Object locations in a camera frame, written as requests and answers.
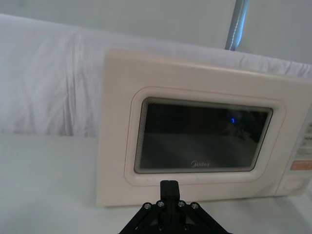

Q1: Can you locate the grey striped post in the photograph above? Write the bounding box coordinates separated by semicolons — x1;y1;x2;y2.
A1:
224;0;250;52

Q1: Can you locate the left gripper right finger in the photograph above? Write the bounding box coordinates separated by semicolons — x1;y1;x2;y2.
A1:
170;179;229;234

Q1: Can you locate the cream microwave oven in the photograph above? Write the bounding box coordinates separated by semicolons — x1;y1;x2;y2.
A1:
96;48;312;208

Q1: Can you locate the white table cloth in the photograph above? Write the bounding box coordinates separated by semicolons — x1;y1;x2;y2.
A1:
0;133;312;234

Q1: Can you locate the oven control panel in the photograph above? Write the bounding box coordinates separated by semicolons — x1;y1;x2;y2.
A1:
277;82;312;198

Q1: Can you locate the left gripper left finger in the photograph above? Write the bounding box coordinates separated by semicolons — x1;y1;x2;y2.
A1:
118;179;171;234

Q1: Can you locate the white curtain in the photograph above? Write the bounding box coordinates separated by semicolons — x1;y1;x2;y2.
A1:
0;12;312;138

